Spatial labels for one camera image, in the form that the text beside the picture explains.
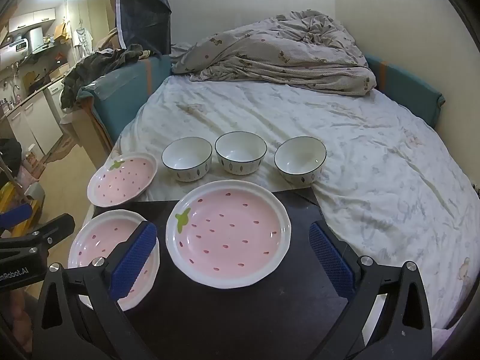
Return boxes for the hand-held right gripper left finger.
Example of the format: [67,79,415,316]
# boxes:
[35,220,158,360]

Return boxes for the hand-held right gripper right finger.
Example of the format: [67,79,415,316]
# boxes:
[308,220,432,360]

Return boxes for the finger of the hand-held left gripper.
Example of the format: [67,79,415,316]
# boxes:
[0,214,76,252]
[0,203,33,234]

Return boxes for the pink strawberry plate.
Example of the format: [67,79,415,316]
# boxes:
[87,152,158,208]
[67,209,161,312]
[166,180,292,289]

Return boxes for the white bowl with leaf print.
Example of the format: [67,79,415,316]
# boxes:
[162,136,213,182]
[274,137,327,185]
[215,131,268,176]

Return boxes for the person's left hand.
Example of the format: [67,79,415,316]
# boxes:
[0,290,41,349]

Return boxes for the grey container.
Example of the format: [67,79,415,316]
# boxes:
[24,182,46,204]

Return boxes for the pink patterned box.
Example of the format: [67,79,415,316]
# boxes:
[22,150,43,181]

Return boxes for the black bag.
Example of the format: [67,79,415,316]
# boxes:
[0,139,23,174]

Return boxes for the brown patterned rug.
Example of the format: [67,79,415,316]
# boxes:
[45,135,82,164]

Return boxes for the white kitchen base cabinets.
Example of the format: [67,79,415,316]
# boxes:
[7,80,64,156]

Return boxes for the black leather mat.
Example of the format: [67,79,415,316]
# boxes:
[84,185,366,360]

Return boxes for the white floral bed sheet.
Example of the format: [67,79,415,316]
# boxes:
[84,73,480,331]

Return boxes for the teal bed guard panel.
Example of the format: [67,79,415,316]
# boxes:
[80,55,172,151]
[365,54,446,128]

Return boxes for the white water heater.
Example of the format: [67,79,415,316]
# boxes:
[0,38,31,69]

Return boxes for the dark clothes pile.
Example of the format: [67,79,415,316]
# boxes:
[60,44,152,109]

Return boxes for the white range hood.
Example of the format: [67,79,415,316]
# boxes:
[28,26,45,54]

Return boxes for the white hanging shirt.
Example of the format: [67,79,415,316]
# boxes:
[72,26,94,56]

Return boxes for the cardboard box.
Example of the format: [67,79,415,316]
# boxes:
[53,20,73,43]

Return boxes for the beige printed duvet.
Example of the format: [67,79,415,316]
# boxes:
[170,9,377,96]

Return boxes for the dark hanging garment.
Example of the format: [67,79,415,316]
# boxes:
[114,0,172,56]

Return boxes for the yellow wooden frame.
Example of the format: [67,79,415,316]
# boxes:
[0,180,46,239]

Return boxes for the white wall cabinets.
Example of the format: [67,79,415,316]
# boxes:
[7,7,57,34]

